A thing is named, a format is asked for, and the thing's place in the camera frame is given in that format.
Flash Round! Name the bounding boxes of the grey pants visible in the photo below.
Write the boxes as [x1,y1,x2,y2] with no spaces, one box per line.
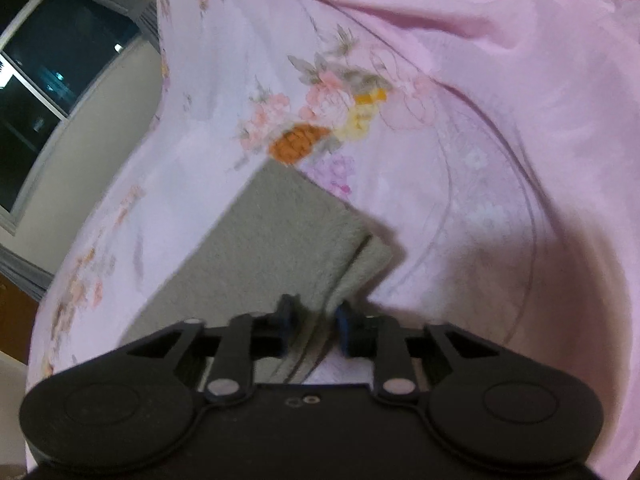
[117,159,397,387]

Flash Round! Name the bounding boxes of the pink floral bed sheet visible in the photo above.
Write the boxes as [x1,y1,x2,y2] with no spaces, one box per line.
[25,0,640,480]

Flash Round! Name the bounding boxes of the wooden door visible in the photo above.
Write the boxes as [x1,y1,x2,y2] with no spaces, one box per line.
[0,270,42,363]

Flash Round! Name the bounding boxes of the window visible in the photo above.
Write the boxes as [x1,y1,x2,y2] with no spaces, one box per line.
[0,0,142,227]

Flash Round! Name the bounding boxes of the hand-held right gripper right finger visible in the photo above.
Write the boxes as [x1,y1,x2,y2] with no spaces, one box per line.
[334,300,506,406]

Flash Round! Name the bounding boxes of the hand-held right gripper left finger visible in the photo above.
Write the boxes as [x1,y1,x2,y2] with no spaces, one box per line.
[118,293,302,406]

